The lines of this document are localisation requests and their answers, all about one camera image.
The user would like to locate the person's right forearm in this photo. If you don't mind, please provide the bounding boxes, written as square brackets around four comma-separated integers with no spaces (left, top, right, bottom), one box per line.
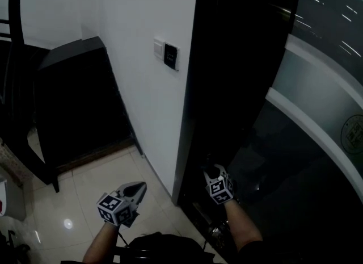
[223,199,265,254]

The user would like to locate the person's left forearm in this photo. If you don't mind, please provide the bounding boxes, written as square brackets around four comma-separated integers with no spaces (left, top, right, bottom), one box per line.
[81,221,120,264]

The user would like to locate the black cable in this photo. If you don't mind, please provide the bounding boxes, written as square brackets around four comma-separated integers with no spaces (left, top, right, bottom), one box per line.
[116,230,130,249]

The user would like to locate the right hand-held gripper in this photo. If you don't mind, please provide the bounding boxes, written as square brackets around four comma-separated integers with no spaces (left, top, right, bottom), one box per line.
[202,164,236,206]

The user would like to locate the glass door with frosted band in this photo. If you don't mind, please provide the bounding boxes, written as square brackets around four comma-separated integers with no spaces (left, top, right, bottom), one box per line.
[226,0,363,264]

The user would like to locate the grey fuzzy cloth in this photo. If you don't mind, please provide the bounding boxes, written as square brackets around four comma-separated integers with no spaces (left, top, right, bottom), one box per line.
[204,154,221,179]

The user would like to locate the black exit button panel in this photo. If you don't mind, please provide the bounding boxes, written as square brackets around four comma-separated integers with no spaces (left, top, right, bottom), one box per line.
[163,42,180,72]

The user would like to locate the white wall light switch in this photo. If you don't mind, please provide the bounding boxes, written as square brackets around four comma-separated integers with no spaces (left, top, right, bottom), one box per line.
[153,37,166,61]

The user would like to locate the white waste bin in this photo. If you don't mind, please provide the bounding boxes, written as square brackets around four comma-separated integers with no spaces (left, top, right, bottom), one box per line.
[0,178,27,222]

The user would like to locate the black office chair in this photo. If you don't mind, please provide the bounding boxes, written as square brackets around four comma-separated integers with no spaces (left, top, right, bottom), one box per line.
[0,229,31,264]

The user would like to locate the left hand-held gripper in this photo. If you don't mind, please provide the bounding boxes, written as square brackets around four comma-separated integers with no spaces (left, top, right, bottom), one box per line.
[96,181,148,228]

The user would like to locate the person's black clothing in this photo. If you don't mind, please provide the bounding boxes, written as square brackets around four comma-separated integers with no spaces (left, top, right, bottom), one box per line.
[61,233,302,264]

